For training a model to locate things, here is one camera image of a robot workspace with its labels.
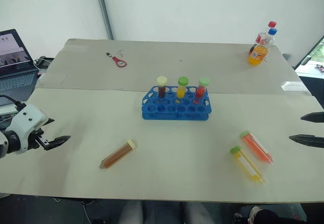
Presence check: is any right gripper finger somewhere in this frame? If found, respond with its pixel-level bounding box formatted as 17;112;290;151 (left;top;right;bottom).
300;111;324;124
289;133;324;149

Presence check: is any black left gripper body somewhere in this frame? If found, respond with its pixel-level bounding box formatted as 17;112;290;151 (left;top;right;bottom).
26;125;51;152

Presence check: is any orange tube green cap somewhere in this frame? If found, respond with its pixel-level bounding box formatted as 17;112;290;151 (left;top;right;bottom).
239;130;275;165

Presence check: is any brown tube cream cap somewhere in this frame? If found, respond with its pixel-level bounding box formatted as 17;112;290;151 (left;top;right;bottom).
156;76;168;99
99;139;138;170

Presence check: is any yellow tube green cap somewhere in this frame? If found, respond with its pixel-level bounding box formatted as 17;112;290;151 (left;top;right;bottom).
229;145;266;184
176;76;189;99

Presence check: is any red tube green cap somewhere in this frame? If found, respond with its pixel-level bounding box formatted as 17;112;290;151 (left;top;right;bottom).
194;77;212;101

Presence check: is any blue test tube rack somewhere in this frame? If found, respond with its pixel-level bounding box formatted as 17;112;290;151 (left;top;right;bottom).
141;85;213;121

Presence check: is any open grey laptop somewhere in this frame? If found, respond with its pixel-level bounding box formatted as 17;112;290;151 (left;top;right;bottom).
0;28;39;107

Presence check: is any orange soda bottle blue cap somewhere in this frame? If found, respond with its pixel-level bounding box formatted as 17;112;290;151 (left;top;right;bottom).
247;27;278;66

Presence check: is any black and white shoe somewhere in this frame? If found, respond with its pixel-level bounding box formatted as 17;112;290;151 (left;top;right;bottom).
233;205;269;224

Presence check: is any red bottle opener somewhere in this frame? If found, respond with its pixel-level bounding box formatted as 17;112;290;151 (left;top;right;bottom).
111;56;129;68

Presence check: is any cola bottle red cap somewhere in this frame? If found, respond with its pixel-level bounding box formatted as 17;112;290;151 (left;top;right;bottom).
249;21;277;55

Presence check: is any beige table cover sheet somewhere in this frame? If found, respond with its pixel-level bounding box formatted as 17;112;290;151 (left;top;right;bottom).
37;38;312;96
0;88;324;205

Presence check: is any grey metal pole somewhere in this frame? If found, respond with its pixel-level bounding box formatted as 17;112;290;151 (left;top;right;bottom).
94;0;114;40

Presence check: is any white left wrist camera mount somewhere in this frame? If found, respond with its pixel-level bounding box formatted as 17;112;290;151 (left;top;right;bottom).
5;104;49;155

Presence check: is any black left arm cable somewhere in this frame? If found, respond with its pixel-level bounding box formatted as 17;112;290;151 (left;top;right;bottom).
0;94;27;110

